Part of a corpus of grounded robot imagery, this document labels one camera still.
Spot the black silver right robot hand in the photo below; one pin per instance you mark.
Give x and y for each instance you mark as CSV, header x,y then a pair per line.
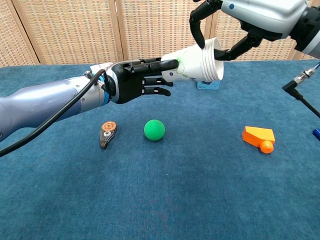
x,y
270,17

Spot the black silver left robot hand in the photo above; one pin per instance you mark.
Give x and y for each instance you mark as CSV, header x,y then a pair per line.
x,y
130,80

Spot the white floral paper cup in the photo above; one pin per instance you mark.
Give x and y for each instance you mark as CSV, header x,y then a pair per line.
x,y
210,70
206,67
185,65
220,71

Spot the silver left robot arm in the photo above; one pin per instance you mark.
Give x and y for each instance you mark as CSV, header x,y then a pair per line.
x,y
37,100

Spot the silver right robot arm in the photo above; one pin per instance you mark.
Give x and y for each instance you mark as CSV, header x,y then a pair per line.
x,y
310,32

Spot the woven wooden screen panel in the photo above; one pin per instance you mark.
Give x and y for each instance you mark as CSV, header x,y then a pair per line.
x,y
10,37
75,30
272,51
162,30

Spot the white plastic snack bag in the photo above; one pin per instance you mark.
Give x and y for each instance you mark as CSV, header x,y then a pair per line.
x,y
98,67

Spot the green foam ball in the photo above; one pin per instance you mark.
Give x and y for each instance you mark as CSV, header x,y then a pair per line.
x,y
154,130

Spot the orange correction tape dispenser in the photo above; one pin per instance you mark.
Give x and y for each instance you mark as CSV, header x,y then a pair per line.
x,y
108,133

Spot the light blue speaker box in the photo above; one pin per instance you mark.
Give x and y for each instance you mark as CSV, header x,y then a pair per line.
x,y
212,86

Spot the blue velvet tablecloth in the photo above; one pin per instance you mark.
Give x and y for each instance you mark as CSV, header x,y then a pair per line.
x,y
160,187

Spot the orange wedge block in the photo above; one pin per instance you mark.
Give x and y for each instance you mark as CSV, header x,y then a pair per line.
x,y
258,136

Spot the dark blue object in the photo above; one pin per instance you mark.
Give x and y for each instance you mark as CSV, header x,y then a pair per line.
x,y
317,133

